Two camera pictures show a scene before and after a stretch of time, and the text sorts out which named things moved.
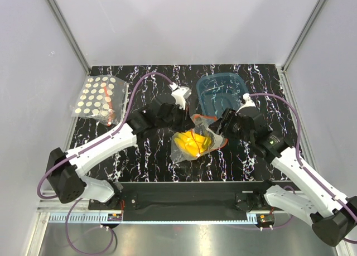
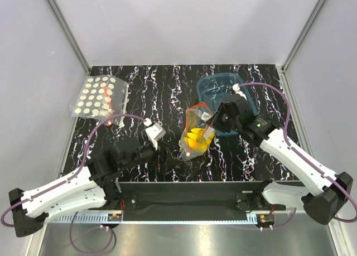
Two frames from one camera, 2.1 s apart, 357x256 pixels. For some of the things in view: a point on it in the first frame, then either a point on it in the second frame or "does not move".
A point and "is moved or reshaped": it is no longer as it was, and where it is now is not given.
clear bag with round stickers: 103,98 does not move
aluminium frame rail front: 62,213 does not move
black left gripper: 186,124 → 168,158
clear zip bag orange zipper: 189,144 is moved or reshaped
